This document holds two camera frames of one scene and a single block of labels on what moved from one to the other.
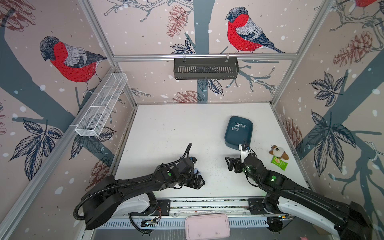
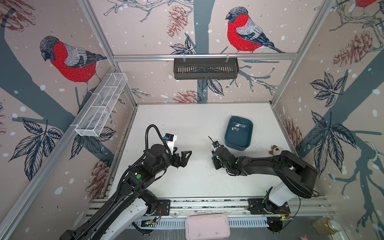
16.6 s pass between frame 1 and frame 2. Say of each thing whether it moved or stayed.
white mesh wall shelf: stayed
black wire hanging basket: stayed
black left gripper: moved
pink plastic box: stayed
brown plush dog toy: stayed
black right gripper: moved
